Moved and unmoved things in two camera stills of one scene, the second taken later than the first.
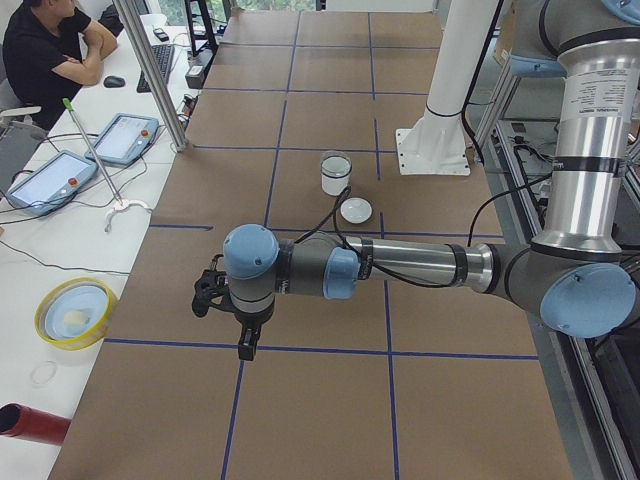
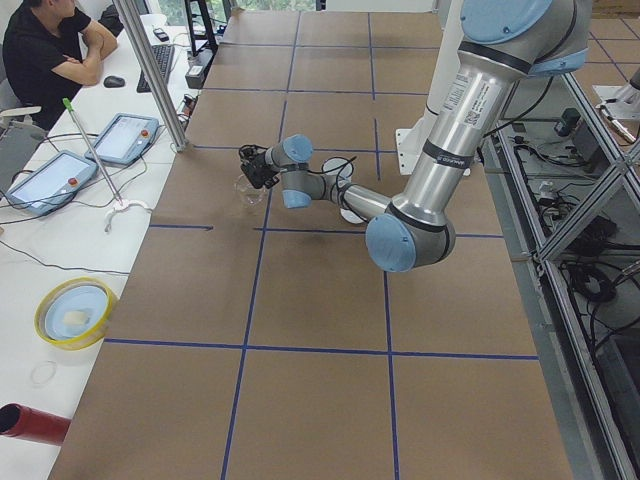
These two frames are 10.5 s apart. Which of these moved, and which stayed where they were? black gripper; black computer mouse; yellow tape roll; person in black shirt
Moved: black gripper
Stayed: yellow tape roll; person in black shirt; black computer mouse
